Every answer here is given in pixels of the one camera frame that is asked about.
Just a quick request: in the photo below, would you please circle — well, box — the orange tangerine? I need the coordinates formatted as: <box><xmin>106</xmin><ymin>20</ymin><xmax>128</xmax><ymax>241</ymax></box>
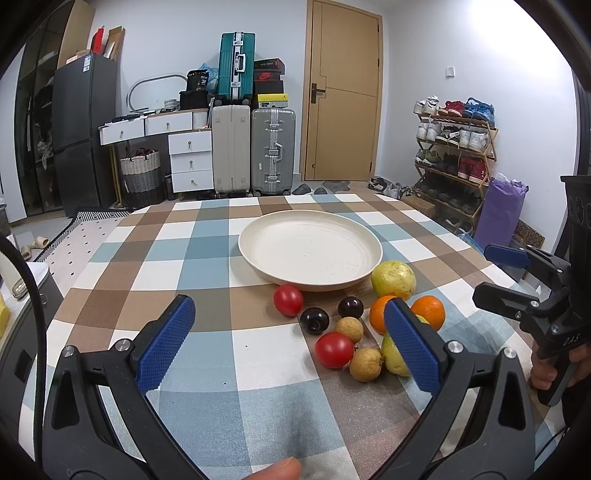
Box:
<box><xmin>411</xmin><ymin>295</ymin><xmax>446</xmax><ymax>331</ymax></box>
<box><xmin>369</xmin><ymin>295</ymin><xmax>396</xmax><ymax>335</ymax></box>

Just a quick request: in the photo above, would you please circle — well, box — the large yellow-green guava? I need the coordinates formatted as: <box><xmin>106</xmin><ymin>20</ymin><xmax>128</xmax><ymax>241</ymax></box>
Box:
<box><xmin>370</xmin><ymin>260</ymin><xmax>417</xmax><ymax>300</ymax></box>

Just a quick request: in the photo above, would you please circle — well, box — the tan longan fruit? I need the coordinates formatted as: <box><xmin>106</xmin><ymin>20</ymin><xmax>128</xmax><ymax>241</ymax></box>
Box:
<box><xmin>335</xmin><ymin>317</ymin><xmax>365</xmax><ymax>344</ymax></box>
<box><xmin>349</xmin><ymin>348</ymin><xmax>384</xmax><ymax>383</ymax></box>

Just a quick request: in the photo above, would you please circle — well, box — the red tomato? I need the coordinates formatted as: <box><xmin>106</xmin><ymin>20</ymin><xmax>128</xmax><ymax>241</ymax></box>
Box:
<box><xmin>273</xmin><ymin>285</ymin><xmax>304</xmax><ymax>317</ymax></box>
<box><xmin>315</xmin><ymin>332</ymin><xmax>355</xmax><ymax>369</ymax></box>

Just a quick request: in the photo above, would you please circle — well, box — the person's right hand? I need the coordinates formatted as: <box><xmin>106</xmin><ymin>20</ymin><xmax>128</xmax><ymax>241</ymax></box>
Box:
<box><xmin>530</xmin><ymin>342</ymin><xmax>591</xmax><ymax>390</ymax></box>

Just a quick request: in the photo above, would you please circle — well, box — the person's left hand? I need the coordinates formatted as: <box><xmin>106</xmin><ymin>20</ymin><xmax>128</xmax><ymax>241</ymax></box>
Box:
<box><xmin>245</xmin><ymin>457</ymin><xmax>301</xmax><ymax>480</ymax></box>

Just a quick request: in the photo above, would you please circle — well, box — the purple bag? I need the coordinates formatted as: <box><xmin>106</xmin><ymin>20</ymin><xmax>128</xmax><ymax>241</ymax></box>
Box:
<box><xmin>474</xmin><ymin>173</ymin><xmax>529</xmax><ymax>249</ymax></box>

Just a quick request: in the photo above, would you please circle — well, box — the wooden shoe rack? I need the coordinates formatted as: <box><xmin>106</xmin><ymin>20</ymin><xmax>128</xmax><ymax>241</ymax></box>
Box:
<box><xmin>413</xmin><ymin>95</ymin><xmax>498</xmax><ymax>235</ymax></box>

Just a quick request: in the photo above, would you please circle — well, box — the dark purple plum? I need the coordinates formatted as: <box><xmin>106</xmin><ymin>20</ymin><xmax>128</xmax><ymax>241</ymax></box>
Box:
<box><xmin>338</xmin><ymin>296</ymin><xmax>365</xmax><ymax>319</ymax></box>
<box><xmin>300</xmin><ymin>307</ymin><xmax>331</xmax><ymax>335</ymax></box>

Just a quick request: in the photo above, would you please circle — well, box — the cream round plate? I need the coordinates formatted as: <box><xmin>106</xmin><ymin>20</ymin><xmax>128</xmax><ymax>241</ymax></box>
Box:
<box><xmin>238</xmin><ymin>210</ymin><xmax>383</xmax><ymax>292</ymax></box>

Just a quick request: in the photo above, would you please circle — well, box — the checkered tablecloth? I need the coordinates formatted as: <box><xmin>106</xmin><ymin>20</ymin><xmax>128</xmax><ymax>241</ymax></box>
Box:
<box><xmin>47</xmin><ymin>193</ymin><xmax>532</xmax><ymax>479</ymax></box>

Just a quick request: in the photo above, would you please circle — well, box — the wooden door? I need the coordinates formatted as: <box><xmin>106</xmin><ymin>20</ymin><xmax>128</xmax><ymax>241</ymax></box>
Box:
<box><xmin>300</xmin><ymin>1</ymin><xmax>383</xmax><ymax>181</ymax></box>

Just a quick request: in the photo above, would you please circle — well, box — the woven laundry basket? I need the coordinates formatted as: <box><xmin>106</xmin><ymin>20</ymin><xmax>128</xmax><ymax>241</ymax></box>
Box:
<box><xmin>120</xmin><ymin>148</ymin><xmax>164</xmax><ymax>210</ymax></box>

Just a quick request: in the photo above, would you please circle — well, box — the silver grey suitcase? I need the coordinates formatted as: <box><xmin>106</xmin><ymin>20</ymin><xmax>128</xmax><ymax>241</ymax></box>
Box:
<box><xmin>250</xmin><ymin>108</ymin><xmax>296</xmax><ymax>196</ymax></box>

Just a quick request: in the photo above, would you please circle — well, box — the stack of shoe boxes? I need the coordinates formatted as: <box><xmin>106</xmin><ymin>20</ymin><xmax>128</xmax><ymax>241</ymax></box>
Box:
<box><xmin>253</xmin><ymin>58</ymin><xmax>288</xmax><ymax>109</ymax></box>

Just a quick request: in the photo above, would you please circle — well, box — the beige suitcase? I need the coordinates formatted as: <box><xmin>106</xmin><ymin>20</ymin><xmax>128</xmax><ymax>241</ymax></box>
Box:
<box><xmin>211</xmin><ymin>105</ymin><xmax>252</xmax><ymax>194</ymax></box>

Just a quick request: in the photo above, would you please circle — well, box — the white drawer desk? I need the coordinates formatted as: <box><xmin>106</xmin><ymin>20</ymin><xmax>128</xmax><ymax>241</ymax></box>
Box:
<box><xmin>98</xmin><ymin>109</ymin><xmax>214</xmax><ymax>193</ymax></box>

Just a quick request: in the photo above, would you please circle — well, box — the teal suitcase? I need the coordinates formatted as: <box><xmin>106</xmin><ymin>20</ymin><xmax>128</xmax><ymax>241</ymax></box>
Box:
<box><xmin>216</xmin><ymin>31</ymin><xmax>256</xmax><ymax>105</ymax></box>

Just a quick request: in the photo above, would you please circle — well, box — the black refrigerator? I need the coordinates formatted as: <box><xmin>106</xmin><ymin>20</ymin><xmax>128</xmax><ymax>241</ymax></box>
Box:
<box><xmin>52</xmin><ymin>53</ymin><xmax>117</xmax><ymax>217</ymax></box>

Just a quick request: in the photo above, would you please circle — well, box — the black cable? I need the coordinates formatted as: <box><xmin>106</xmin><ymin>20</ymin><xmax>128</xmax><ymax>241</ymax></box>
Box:
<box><xmin>0</xmin><ymin>234</ymin><xmax>48</xmax><ymax>471</ymax></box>

